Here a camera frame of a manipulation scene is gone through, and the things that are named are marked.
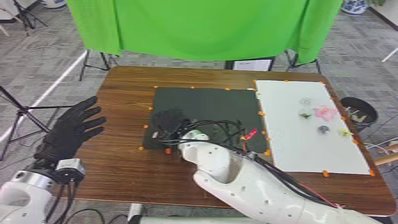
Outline framed white board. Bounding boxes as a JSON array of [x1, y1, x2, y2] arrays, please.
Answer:
[[225, 56, 278, 72]]

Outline black bin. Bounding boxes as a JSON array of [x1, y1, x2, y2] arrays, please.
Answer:
[[340, 96, 381, 133]]

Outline black cloth stand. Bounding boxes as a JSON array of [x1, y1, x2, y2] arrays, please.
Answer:
[[79, 49, 120, 82]]

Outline blue and white vase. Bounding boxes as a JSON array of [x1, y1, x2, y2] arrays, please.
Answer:
[[340, 0, 372, 16], [40, 0, 70, 10]]

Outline pink flower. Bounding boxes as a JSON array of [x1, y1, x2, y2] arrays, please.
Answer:
[[313, 105, 340, 122]]

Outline black tripod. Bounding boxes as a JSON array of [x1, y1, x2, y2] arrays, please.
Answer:
[[10, 0, 50, 32], [0, 85, 75, 162]]

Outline yellow flower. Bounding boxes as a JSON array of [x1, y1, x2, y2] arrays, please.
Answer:
[[337, 128, 356, 138]]

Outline white sheet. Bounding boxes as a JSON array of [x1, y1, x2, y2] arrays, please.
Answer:
[[253, 79, 377, 177]]

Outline dark mat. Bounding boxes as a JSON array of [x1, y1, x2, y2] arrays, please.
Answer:
[[141, 86, 273, 155]]

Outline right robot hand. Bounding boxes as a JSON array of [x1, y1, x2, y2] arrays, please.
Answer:
[[146, 107, 194, 140]]

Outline green sprig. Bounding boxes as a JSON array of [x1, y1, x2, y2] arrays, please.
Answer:
[[297, 109, 315, 120]]

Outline black cable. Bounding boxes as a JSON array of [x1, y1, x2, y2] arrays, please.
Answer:
[[159, 119, 264, 152], [45, 178, 130, 224]]

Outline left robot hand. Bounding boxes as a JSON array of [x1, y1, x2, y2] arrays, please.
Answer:
[[34, 96, 109, 165]]

